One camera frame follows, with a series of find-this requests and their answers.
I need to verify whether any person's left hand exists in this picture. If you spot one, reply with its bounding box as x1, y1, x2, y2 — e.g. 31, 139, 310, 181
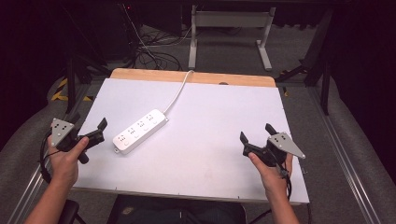
47, 135, 90, 188

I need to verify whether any yellow black hazard tape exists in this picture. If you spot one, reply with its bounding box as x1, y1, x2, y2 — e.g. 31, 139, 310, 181
50, 77, 94, 103

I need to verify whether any tangle of floor cables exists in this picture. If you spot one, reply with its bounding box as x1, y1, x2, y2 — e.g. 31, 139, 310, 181
122, 3, 191, 72

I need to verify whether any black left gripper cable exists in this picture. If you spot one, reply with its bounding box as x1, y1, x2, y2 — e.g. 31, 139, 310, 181
38, 130, 61, 185

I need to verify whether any white power strip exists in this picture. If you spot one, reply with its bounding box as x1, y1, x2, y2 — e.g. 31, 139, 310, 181
112, 108, 170, 156

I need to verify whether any white power strip cable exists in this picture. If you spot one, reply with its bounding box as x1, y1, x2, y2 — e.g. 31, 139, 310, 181
162, 69, 195, 116

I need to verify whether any black tripod stand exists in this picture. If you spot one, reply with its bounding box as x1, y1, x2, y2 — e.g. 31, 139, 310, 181
64, 55, 109, 115

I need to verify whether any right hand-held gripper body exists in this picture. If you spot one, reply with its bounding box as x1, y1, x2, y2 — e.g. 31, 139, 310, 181
242, 132, 306, 168

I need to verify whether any white metal stand frame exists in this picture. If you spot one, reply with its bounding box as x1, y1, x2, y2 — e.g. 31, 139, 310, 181
188, 4, 277, 72

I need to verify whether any aluminium floor rail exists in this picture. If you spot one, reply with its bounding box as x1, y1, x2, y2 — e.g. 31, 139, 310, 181
7, 83, 92, 224
307, 86, 382, 224

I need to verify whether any black metal stand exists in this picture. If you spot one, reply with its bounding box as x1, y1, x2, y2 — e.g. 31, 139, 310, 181
275, 8, 334, 117

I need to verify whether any black stool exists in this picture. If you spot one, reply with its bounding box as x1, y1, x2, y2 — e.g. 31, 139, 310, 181
58, 199, 88, 224

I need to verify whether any person's right hand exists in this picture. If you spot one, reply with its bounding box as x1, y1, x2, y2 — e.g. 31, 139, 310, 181
247, 151, 294, 200

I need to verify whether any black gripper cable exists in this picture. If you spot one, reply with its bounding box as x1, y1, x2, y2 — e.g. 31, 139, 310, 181
275, 161, 293, 201
38, 130, 61, 185

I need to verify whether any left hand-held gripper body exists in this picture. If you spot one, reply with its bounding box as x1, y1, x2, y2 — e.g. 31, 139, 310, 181
50, 118, 106, 165

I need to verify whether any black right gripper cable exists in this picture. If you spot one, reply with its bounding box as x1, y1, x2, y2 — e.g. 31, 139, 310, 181
275, 161, 293, 201

